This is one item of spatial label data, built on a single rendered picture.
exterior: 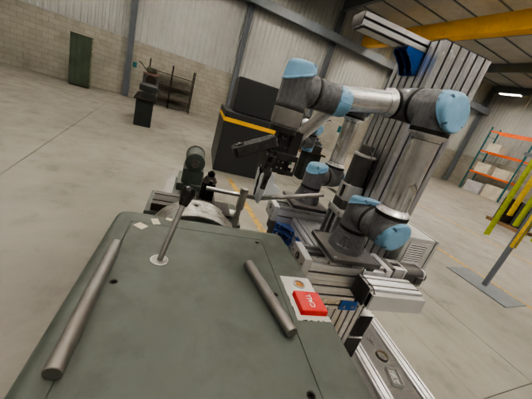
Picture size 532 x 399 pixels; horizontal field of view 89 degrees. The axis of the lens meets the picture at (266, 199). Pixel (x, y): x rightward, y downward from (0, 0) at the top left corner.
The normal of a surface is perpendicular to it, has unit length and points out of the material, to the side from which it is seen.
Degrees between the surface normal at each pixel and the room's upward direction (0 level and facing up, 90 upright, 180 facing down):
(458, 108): 83
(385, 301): 90
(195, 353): 0
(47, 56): 90
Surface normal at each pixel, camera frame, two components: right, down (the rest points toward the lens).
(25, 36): 0.34, 0.41
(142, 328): 0.29, -0.90
